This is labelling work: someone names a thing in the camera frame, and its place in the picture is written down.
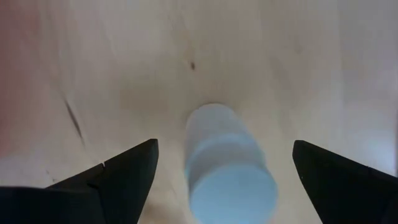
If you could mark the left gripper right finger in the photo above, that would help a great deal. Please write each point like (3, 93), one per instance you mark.
(357, 199)

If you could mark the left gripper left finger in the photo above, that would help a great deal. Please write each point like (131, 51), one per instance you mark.
(93, 202)

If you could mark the white pill bottle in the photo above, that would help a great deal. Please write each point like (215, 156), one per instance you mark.
(230, 174)

